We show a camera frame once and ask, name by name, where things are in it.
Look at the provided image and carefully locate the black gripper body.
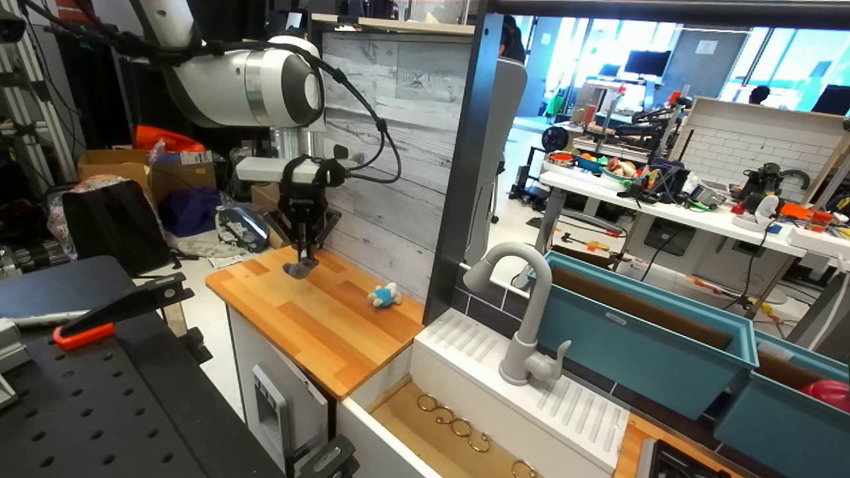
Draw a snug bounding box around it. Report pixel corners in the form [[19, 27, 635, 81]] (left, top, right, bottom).
[[279, 156, 344, 243]]

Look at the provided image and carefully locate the grey plush toy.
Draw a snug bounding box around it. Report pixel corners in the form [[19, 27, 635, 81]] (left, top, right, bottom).
[[284, 252, 318, 278]]

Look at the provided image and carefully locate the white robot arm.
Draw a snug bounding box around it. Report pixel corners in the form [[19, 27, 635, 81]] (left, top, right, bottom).
[[129, 0, 344, 272]]

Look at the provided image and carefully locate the small blue white toy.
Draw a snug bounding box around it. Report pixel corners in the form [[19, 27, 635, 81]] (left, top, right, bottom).
[[368, 281, 399, 308]]

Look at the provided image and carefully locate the wooden butcher block countertop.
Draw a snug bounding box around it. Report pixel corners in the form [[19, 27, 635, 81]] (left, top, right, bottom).
[[205, 247, 425, 399]]

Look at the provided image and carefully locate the grey wood backsplash panel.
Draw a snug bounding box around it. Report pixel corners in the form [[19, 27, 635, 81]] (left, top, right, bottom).
[[320, 31, 470, 301]]

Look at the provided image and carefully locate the cardboard box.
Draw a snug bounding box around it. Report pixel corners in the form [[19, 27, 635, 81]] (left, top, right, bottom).
[[76, 150, 214, 204]]

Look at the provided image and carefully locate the black chair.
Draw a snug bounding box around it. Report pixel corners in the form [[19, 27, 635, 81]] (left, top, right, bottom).
[[60, 182, 174, 277]]

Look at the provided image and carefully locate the white sink basin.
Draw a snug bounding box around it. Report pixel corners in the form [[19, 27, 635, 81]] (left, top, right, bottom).
[[336, 312, 630, 478]]

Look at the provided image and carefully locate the black perforated table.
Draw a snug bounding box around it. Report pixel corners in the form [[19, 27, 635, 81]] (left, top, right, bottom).
[[0, 314, 280, 478]]

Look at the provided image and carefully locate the grey sink faucet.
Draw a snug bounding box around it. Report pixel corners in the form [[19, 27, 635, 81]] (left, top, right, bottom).
[[462, 243, 571, 387]]

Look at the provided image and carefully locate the person in grey shirt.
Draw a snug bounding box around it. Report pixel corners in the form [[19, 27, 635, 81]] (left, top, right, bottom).
[[465, 16, 525, 264]]

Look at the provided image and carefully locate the teal storage bin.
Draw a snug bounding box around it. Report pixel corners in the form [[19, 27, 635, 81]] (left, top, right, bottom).
[[537, 255, 760, 421], [715, 332, 850, 478]]

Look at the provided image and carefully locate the white pegboard panel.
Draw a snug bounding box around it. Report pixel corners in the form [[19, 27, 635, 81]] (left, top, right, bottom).
[[672, 98, 848, 187]]

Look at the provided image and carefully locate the white cluttered workbench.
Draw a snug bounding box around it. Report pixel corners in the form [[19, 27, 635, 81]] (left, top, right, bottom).
[[538, 166, 850, 260]]

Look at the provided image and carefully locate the black vertical frame post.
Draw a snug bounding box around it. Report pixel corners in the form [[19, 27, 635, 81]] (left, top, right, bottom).
[[425, 14, 501, 325]]

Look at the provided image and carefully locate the white cabinet with handle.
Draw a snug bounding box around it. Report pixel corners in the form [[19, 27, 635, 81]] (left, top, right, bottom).
[[227, 308, 330, 478]]

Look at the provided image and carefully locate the orange handled black clamp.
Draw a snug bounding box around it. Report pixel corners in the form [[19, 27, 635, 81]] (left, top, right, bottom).
[[49, 273, 190, 351]]

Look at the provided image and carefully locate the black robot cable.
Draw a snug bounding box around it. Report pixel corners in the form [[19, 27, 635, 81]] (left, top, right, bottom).
[[15, 0, 404, 188]]

